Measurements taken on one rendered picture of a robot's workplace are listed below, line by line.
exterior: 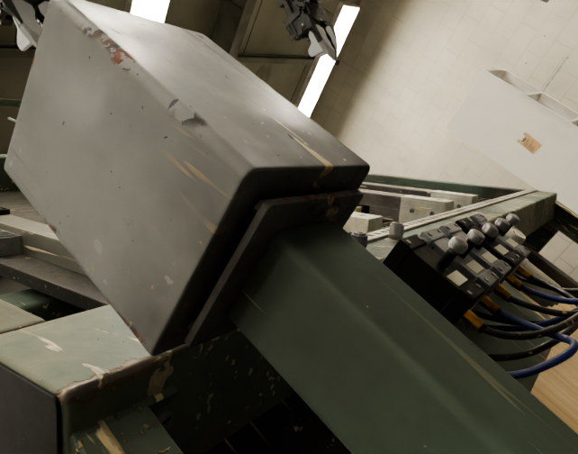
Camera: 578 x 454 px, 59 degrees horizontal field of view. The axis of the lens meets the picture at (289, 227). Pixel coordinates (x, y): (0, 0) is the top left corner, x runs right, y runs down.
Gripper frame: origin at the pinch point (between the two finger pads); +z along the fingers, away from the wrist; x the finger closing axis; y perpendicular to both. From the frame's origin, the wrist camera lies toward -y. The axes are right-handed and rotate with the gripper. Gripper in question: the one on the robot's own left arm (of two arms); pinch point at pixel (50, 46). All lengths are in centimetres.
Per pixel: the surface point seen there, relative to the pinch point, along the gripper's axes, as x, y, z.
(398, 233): -35, -18, 47
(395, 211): -81, 9, 43
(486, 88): -414, 82, -25
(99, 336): 21, -25, 44
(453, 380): 20, -52, 52
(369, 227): -38, -10, 44
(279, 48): -431, 269, -194
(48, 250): 7.2, 12.0, 27.0
